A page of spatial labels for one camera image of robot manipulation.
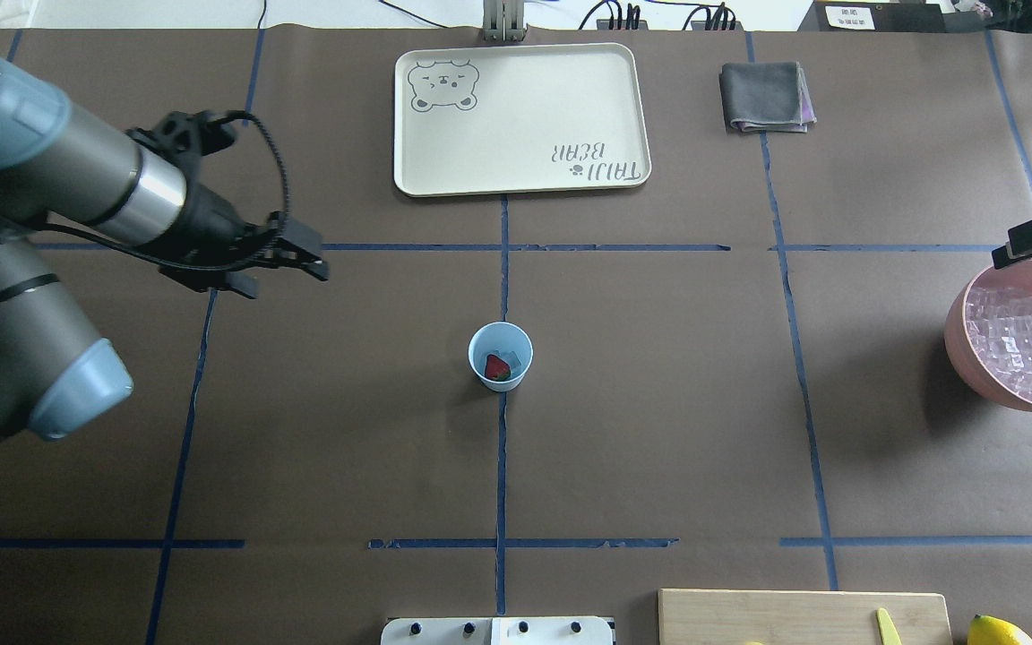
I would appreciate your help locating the white post base plate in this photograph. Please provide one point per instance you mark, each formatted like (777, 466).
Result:
(568, 629)

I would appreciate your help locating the aluminium frame post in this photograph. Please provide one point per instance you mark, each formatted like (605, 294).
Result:
(504, 21)

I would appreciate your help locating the pile of ice cubes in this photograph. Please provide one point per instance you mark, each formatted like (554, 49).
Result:
(998, 323)

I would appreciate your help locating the blue plastic cup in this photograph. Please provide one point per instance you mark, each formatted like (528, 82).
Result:
(503, 336)

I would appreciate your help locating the grey folded cloth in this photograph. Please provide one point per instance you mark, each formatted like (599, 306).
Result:
(766, 97)

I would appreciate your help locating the clear ice cube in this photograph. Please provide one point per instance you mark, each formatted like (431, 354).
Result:
(509, 358)

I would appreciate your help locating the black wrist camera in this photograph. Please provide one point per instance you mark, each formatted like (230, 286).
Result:
(182, 136)

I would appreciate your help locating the wooden cutting board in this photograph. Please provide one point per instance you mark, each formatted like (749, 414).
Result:
(687, 616)

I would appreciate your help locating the beige bear tray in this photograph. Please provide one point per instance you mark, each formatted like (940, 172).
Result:
(518, 119)

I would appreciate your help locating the yellow lemon right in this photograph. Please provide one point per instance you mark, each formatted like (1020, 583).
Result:
(985, 629)

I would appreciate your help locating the pink bowl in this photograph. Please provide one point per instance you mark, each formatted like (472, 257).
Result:
(963, 351)

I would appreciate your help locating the red strawberry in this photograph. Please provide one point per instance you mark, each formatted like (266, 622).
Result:
(497, 369)

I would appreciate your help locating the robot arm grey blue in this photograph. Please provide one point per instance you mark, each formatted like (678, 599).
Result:
(138, 192)

